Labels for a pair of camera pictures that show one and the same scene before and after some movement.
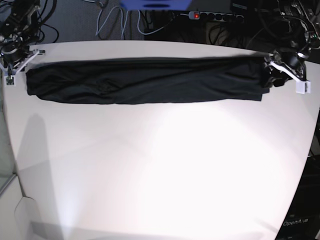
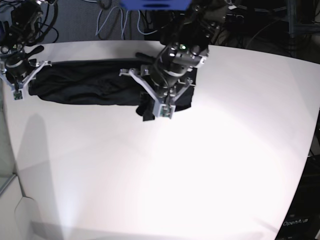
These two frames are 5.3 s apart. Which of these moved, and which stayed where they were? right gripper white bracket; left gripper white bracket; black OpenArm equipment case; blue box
Moved: left gripper white bracket; right gripper white bracket
Stayed: blue box; black OpenArm equipment case
